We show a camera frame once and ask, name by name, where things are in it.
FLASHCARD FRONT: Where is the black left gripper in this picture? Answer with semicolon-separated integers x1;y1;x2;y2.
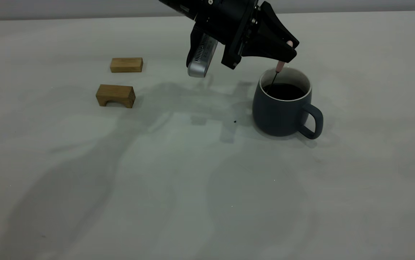
191;0;299;70

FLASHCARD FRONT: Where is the pink handled grey spoon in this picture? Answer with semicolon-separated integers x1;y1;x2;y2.
269;40;294;91

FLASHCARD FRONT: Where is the dark grey ceramic mug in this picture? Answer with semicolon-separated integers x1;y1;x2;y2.
252;67;324;140

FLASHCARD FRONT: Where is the dark coffee liquid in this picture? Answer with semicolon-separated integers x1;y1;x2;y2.
263;83;306;101

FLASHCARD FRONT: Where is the flat rectangular wooden block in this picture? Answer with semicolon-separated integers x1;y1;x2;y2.
110;57;144;73

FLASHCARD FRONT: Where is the arched wooden block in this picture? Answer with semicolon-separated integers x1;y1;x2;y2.
96;84;136;109

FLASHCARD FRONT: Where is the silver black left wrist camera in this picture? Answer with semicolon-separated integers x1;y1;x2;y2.
187;24;218;78

